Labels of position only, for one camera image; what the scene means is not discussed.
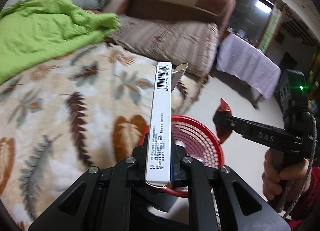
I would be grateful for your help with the table with lilac cloth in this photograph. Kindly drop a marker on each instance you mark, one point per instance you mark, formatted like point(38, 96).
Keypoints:
point(245, 58)

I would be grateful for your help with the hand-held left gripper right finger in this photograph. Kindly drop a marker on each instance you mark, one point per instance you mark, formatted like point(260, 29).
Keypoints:
point(173, 171)

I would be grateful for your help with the person's right hand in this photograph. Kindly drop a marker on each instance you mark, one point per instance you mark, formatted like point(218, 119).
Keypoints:
point(275, 181)

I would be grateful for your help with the green quilt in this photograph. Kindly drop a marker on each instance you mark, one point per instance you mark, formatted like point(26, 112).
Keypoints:
point(45, 28)

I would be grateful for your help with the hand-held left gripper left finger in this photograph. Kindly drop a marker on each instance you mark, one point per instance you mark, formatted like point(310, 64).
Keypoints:
point(140, 168)

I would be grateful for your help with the long white barcode box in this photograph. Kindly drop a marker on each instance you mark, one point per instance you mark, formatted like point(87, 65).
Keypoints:
point(160, 121)

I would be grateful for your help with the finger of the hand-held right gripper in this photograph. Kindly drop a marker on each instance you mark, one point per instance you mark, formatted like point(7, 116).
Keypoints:
point(262, 135)

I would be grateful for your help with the leaf print blanket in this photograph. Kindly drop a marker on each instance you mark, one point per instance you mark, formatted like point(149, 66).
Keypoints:
point(62, 121)

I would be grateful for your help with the red plastic basket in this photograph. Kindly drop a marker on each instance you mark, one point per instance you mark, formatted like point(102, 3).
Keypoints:
point(197, 141)

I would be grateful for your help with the red-brown snack packet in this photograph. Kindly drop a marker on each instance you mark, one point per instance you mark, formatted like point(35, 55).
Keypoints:
point(222, 108)

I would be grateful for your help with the dark window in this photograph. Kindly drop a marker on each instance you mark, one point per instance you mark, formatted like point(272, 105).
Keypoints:
point(250, 13)

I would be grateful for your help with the striped pillow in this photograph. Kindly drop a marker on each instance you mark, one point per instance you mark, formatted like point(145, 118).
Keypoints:
point(170, 43)

